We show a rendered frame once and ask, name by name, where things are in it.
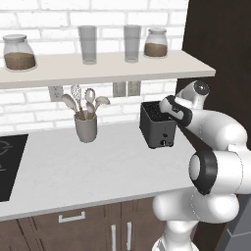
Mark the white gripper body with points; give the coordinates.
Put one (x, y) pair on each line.
(166, 104)

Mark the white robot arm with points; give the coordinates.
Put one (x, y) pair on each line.
(215, 170)

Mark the dark grey toaster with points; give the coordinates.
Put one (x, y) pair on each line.
(157, 129)

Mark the toaster lever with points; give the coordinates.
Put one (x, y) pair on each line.
(164, 134)

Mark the grey counter block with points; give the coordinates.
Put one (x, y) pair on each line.
(237, 233)

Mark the small glass jar brown filling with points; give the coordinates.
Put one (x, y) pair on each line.
(156, 44)

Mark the pale wooden spoon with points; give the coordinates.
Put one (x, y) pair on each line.
(90, 108)
(102, 100)
(69, 101)

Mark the grey drinking glass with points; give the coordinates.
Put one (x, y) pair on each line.
(132, 43)
(88, 44)

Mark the pale slotted spoon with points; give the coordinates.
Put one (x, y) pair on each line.
(90, 94)

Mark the tall dark brown cupboard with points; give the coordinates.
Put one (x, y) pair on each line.
(222, 49)

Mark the grey utensil pot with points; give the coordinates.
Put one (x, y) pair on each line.
(86, 129)

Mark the pale whisk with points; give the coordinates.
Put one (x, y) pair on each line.
(76, 91)

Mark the brown cupboard door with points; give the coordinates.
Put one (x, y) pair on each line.
(142, 225)

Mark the large glass jar brown filling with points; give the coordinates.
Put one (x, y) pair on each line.
(19, 54)

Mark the brown drawer front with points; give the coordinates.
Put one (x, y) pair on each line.
(65, 232)

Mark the black hob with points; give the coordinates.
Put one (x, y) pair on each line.
(8, 163)

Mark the pale wall shelf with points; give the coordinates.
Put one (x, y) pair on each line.
(108, 68)

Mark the white wall socket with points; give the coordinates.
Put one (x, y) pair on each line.
(55, 93)

